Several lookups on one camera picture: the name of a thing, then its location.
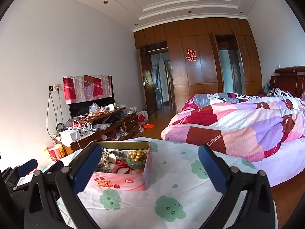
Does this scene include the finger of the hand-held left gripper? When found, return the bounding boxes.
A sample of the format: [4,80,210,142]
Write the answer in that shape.
[17,158,39,178]
[42,160,65,179]

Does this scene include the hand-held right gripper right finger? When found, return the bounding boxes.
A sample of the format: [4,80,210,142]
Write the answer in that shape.
[198,144,278,229]

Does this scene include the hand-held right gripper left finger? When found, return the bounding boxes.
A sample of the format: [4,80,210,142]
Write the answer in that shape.
[23,144,103,229]

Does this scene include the chain necklaces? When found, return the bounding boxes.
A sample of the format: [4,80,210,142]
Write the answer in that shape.
[100,151,113,173]

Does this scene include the silver wristwatch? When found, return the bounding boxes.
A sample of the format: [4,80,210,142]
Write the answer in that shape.
[108,149,128,159]

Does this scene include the bangle with red cord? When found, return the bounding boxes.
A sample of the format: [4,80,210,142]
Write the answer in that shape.
[116,159,137,174]

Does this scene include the pink tin box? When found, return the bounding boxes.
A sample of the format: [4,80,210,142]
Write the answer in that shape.
[70,140,153,192]

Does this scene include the green jade bangle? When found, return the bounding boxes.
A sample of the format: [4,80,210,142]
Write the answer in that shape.
[126,156,146,169]

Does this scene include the gold bead bracelet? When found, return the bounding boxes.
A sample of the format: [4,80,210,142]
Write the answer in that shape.
[127,149,148,163]

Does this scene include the red and yellow box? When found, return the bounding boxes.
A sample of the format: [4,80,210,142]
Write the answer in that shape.
[45,144,66,164]

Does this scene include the white cloth green cloud print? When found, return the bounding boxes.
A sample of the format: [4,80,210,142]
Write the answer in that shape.
[42,137,278,229]

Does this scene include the white box appliance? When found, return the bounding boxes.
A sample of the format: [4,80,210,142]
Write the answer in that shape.
[59,127,82,144]

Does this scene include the pile of cluttered household things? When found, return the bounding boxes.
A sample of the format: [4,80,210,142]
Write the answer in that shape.
[65,102,139,142]

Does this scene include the pink patchwork quilt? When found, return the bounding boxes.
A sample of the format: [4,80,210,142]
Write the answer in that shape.
[161,97,305,163]

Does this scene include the black television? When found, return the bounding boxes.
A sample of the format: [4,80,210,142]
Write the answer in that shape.
[69,76,115,119]

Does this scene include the wooden television cabinet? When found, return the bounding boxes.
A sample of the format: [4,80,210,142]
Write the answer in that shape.
[54,106,140,156]

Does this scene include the lavender bed sheet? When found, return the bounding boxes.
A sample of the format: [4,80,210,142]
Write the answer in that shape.
[164,134,305,187]

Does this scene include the grey striped cartoon blanket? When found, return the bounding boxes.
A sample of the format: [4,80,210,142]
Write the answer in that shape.
[182,92,262,112]

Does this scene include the white bag red print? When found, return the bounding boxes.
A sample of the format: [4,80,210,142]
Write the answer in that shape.
[136,110,149,127]

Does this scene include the black white print pillow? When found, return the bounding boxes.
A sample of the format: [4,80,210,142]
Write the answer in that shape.
[267,88,294,98]

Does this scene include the dark wooden door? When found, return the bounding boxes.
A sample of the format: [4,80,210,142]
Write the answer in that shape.
[139,48,158,116]

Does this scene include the wooden door with glass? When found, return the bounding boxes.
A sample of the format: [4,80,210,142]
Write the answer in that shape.
[209,31,225,95]

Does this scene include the wooden bed headboard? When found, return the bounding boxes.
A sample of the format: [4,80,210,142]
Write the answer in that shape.
[270,66,305,98]

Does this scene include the hanging power cables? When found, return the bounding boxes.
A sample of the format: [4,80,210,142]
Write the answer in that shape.
[46,91,65,135]

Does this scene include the wooden bed frame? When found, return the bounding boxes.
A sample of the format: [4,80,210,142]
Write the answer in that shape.
[270,169,305,197]

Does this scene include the red paper wall decoration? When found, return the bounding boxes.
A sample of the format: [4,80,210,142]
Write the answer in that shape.
[185,48,198,62]

